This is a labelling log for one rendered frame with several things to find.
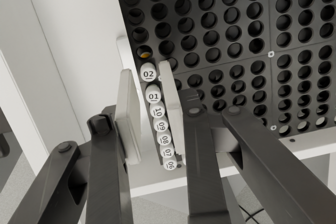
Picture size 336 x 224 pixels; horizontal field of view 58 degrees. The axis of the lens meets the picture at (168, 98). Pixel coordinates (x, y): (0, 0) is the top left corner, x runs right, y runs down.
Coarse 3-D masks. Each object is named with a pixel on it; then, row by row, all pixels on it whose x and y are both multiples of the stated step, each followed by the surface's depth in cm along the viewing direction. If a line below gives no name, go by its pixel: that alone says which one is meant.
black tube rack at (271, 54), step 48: (144, 0) 22; (192, 0) 22; (240, 0) 23; (288, 0) 24; (144, 48) 27; (192, 48) 24; (240, 48) 25; (288, 48) 25; (240, 96) 30; (288, 96) 27
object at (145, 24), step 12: (120, 0) 22; (144, 12) 22; (132, 24) 23; (144, 24) 23; (132, 36) 23; (132, 48) 24; (144, 60) 24; (156, 60) 24; (156, 72) 25; (144, 84) 25; (156, 84) 25; (144, 96) 25; (168, 120) 27; (156, 144) 28
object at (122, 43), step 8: (120, 40) 28; (120, 48) 29; (128, 48) 29; (120, 56) 29; (128, 56) 29; (128, 64) 30; (136, 72) 30; (136, 80) 30; (136, 88) 31; (144, 104) 32; (144, 112) 32; (144, 120) 32; (144, 128) 33
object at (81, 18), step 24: (48, 0) 27; (72, 0) 28; (96, 0) 28; (48, 24) 28; (72, 24) 28; (96, 24) 29; (120, 24) 29; (72, 48) 29; (96, 48) 30; (72, 72) 30; (96, 72) 31; (72, 96) 32; (96, 96) 32; (144, 144) 35; (288, 144) 32; (312, 144) 31; (144, 168) 33; (144, 192) 31
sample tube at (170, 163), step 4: (172, 156) 28; (164, 160) 28; (168, 160) 27; (172, 160) 27; (164, 164) 27; (168, 164) 27; (172, 164) 27; (176, 164) 28; (168, 168) 28; (172, 168) 28
